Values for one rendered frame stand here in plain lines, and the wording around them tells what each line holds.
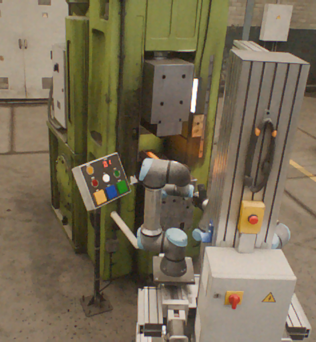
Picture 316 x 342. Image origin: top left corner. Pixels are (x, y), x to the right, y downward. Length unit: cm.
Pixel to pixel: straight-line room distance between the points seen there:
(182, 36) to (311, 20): 785
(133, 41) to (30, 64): 539
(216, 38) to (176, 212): 130
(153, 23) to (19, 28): 531
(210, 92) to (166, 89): 49
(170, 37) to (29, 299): 218
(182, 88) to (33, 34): 539
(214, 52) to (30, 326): 234
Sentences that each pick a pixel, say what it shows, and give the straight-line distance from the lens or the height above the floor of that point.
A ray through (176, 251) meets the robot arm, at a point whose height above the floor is 97.
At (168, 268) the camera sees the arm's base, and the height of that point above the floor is 86.
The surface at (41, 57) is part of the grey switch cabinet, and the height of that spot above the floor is 85.
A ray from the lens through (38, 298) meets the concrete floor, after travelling 348.
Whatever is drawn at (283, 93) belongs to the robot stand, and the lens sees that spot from 167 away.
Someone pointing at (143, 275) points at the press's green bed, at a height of 8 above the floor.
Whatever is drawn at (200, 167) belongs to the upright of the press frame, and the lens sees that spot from 344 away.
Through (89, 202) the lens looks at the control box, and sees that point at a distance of 265.
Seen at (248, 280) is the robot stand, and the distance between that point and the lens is 175.
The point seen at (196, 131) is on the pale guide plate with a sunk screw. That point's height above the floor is 123.
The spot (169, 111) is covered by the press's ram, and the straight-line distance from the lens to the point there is 294.
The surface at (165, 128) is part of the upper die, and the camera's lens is 296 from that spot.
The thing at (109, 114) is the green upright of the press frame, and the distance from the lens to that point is 291.
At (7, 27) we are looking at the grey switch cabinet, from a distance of 805.
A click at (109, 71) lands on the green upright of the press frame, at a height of 170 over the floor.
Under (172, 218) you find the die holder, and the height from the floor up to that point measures 62.
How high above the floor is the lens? 227
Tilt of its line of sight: 24 degrees down
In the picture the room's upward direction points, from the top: 4 degrees clockwise
